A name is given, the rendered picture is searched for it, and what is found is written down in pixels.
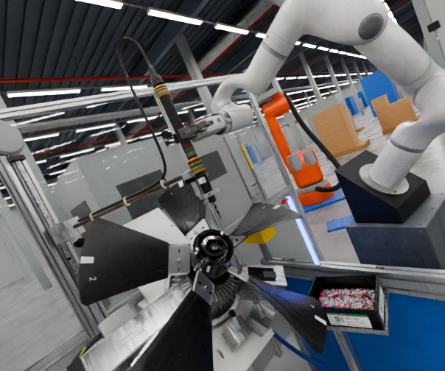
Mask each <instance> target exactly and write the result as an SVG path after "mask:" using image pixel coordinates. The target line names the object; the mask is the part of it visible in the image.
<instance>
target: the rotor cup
mask: <svg viewBox="0 0 445 371"><path fill-rule="evenodd" d="M212 243H215V244H216V245H217V249H215V250H213V249H212V248H210V245H211V244H212ZM233 255H234V243H233V242H232V240H231V238H230V237H229V236H228V235H227V234H226V233H224V232H222V231H221V230H215V229H208V230H204V231H202V232H200V233H199V234H198V235H197V236H196V237H195V239H194V241H193V245H192V252H190V272H189V274H187V275H186V276H187V278H188V279H189V281H190V282H191V283H193V280H194V278H195V273H196V270H197V269H198V270H200V271H201V272H202V273H203V274H204V275H205V276H206V277H207V278H208V279H209V280H210V281H211V282H212V283H213V284H214V289H218V288H220V287H221V286H223V285H224V284H225V283H226V282H227V280H228V278H229V276H230V274H228V273H227V272H226V271H227V269H228V268H229V267H230V266H231V264H230V262H231V259H232V257H233ZM208 266H210V270H209V272H207V268H208Z"/></svg>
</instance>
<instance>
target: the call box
mask: <svg viewBox="0 0 445 371"><path fill-rule="evenodd" d="M275 234H276V231H275V229H274V227H273V226H272V227H269V228H267V229H264V230H261V231H259V232H257V233H254V234H252V235H250V236H248V237H247V238H246V239H245V240H244V243H245V244H266V243H267V242H268V241H269V240H270V239H271V238H272V237H274V235H275Z"/></svg>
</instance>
